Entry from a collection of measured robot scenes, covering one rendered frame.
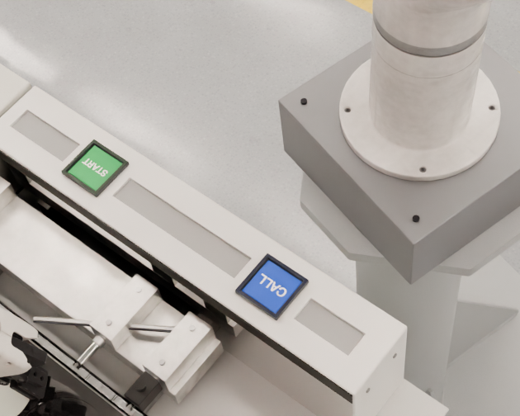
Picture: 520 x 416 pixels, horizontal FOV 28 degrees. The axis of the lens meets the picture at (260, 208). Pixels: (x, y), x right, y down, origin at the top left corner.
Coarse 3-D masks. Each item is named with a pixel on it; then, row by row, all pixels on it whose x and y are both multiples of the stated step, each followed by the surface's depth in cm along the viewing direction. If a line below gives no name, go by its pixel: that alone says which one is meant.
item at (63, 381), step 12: (48, 360) 114; (48, 372) 113; (60, 372) 113; (48, 384) 112; (60, 384) 112; (72, 384) 112; (48, 396) 112; (60, 396) 112; (72, 396) 111; (84, 396) 111; (96, 396) 111; (36, 408) 111; (48, 408) 111; (60, 408) 111; (72, 408) 111; (84, 408) 111; (96, 408) 110; (108, 408) 110
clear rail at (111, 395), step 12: (0, 300) 118; (12, 312) 117; (48, 348) 114; (60, 348) 114; (60, 360) 114; (72, 360) 113; (72, 372) 113; (84, 372) 112; (96, 384) 112; (108, 396) 111; (120, 396) 111; (120, 408) 110; (132, 408) 110
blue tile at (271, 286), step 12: (264, 264) 110; (264, 276) 110; (276, 276) 110; (288, 276) 109; (252, 288) 109; (264, 288) 109; (276, 288) 109; (288, 288) 109; (264, 300) 108; (276, 300) 108; (276, 312) 107
